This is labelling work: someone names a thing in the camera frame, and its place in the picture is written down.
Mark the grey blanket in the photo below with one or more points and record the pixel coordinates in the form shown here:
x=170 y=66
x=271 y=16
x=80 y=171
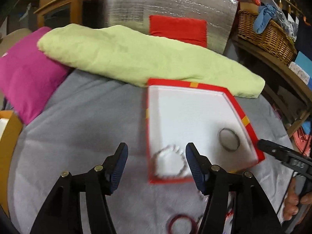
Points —
x=84 y=122

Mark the small red pillow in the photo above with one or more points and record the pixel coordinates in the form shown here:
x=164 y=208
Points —
x=187 y=30

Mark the silver foil insulation panel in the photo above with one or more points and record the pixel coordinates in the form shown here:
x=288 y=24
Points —
x=219 y=15

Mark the blue cloth in basket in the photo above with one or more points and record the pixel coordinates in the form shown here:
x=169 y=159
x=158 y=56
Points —
x=266 y=13

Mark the dark red bangle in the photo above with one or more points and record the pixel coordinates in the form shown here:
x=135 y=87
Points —
x=182 y=223

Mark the red shallow gift box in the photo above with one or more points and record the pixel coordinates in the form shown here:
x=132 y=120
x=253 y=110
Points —
x=182 y=112

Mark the orange box lid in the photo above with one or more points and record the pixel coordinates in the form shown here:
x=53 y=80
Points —
x=11 y=127

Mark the wooden bench table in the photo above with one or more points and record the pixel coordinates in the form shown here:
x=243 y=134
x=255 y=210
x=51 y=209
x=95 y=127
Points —
x=276 y=74

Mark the light green folded quilt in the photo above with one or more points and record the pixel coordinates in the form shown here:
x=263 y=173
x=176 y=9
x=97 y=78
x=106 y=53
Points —
x=123 y=54

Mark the magenta cushion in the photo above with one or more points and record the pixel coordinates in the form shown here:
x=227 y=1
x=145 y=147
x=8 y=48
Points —
x=28 y=77

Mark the wooden cabinet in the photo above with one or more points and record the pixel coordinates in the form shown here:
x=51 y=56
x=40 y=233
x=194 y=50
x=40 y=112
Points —
x=63 y=4

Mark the wicker basket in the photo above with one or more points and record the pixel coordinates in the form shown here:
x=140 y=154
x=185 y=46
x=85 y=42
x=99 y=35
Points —
x=273 y=39

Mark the silver bangle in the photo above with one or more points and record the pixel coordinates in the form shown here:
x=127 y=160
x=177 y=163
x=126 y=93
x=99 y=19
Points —
x=229 y=140

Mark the person right hand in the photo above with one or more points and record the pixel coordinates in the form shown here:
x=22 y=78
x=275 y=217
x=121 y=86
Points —
x=292 y=200

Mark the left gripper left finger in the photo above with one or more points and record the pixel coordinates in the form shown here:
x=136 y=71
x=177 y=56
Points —
x=60 y=213

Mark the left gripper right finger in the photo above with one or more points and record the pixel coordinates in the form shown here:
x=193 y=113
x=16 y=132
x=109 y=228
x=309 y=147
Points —
x=253 y=212

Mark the white patterned box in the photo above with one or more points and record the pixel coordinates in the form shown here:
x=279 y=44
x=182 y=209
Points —
x=299 y=72

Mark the blue shoe box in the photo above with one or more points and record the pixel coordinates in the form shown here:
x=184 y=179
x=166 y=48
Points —
x=305 y=63

